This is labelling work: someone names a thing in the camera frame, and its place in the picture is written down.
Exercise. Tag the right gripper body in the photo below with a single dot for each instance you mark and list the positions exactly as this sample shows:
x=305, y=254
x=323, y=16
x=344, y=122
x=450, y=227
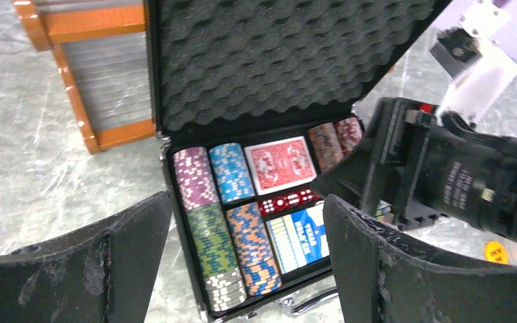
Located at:
x=441, y=164

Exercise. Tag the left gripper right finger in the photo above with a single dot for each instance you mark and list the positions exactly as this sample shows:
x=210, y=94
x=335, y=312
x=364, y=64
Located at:
x=385, y=275

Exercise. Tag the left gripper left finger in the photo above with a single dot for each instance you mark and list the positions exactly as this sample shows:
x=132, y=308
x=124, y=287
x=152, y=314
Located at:
x=103, y=272

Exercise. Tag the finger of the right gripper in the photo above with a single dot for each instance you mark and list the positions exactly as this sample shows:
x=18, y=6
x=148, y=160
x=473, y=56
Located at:
x=353, y=178

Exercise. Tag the blue Texas Hold'em card deck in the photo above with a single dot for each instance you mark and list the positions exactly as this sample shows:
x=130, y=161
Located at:
x=299, y=238

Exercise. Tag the orange big blind button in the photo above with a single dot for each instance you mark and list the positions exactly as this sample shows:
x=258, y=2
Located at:
x=495, y=251

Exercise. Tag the light blue chip stack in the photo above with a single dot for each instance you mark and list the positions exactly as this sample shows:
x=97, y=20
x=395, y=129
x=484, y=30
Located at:
x=232, y=175

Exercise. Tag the purple chip stack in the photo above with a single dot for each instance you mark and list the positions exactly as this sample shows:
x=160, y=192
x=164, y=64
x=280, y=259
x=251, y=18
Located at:
x=195, y=178

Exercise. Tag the brown orange chip stack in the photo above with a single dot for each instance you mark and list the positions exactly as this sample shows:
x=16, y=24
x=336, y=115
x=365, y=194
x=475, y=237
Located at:
x=327, y=148

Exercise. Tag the red white chip stack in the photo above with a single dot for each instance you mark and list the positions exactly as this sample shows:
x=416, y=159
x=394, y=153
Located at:
x=349, y=133

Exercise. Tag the red dice pair in case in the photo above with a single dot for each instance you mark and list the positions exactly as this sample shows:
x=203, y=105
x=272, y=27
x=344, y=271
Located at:
x=285, y=201

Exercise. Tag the red playing card deck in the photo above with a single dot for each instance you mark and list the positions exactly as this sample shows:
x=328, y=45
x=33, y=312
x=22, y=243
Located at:
x=281, y=164

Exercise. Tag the blue orange chip stack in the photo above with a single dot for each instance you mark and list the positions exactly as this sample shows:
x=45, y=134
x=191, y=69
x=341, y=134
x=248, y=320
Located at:
x=253, y=250

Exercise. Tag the green chip stack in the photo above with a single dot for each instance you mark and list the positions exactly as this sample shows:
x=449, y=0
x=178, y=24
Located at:
x=217, y=258

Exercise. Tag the black poker chip case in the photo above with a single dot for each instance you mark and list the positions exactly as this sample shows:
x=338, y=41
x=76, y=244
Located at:
x=257, y=71

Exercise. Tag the wooden shelf rack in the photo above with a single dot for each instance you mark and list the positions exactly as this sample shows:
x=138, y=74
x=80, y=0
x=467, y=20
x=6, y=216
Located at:
x=100, y=51

